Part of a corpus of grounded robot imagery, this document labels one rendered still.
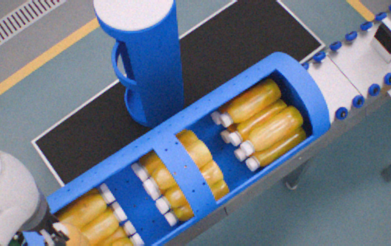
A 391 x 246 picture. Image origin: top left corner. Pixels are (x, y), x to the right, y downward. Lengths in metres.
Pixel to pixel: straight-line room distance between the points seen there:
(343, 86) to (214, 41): 1.09
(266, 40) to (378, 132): 0.76
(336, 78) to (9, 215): 1.32
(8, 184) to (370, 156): 2.25
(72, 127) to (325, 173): 1.28
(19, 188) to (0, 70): 2.33
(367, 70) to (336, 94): 0.15
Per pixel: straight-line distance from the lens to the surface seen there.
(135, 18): 1.78
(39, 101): 2.90
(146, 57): 1.92
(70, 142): 2.59
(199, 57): 2.70
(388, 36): 1.80
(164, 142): 1.37
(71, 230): 1.16
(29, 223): 0.88
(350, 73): 1.85
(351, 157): 2.74
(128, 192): 1.60
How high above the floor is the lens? 2.51
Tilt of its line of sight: 68 degrees down
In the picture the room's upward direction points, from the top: 3 degrees counter-clockwise
